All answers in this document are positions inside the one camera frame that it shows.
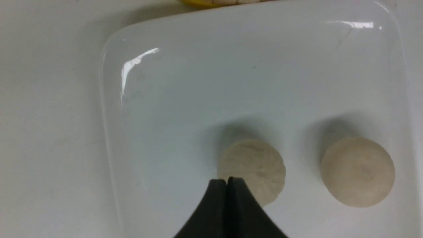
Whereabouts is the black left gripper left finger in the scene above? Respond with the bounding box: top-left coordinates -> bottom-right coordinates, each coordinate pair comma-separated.
175,179 -> 226,238

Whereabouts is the white square plate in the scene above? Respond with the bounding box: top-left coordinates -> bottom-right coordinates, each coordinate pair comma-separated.
100,0 -> 422,238

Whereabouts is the yellow rimmed bamboo steamer basket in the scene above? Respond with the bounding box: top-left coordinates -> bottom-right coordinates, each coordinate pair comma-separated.
179,0 -> 270,9

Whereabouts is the round white steamed bun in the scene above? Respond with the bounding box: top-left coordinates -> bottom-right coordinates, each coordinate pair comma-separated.
320,137 -> 396,208

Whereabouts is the pleated white steamed bun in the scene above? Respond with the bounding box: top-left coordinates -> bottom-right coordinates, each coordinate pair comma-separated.
216,139 -> 287,207

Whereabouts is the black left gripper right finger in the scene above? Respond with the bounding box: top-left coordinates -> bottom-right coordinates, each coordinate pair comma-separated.
227,177 -> 287,238

